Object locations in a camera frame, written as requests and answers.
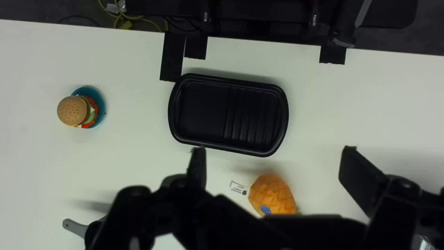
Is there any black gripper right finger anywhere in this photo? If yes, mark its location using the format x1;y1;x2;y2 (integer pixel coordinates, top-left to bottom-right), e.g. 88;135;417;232
339;146;444;250

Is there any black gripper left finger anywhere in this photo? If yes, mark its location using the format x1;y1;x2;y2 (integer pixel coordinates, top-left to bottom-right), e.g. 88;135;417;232
85;147;233;250

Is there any orange pineapple plushy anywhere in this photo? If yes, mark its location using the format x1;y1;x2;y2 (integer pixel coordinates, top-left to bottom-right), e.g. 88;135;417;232
228;172;299;219

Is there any black ribbed plastic tray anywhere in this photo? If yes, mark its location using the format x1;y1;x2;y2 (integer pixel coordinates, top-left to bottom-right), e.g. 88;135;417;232
168;72;290;158

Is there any small blue toy plate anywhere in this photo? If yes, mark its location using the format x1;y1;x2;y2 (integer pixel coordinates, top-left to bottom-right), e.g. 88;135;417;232
71;85;109;132

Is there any black tape patch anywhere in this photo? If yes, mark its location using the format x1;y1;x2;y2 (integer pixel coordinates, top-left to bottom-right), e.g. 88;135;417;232
158;32;210;83
318;39;350;65

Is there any toy burger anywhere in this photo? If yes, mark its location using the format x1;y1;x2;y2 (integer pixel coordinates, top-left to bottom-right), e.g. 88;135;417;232
56;94;102;129

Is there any yellow cable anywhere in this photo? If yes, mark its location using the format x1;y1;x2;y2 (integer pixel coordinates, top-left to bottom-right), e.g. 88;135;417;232
96;0;164;32

